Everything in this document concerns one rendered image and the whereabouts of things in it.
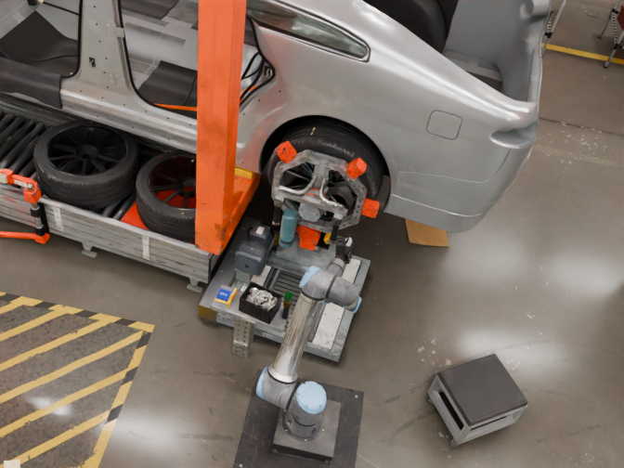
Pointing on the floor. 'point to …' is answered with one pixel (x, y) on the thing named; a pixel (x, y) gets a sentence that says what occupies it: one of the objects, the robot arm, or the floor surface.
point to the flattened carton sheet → (425, 234)
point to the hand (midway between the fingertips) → (348, 238)
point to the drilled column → (242, 337)
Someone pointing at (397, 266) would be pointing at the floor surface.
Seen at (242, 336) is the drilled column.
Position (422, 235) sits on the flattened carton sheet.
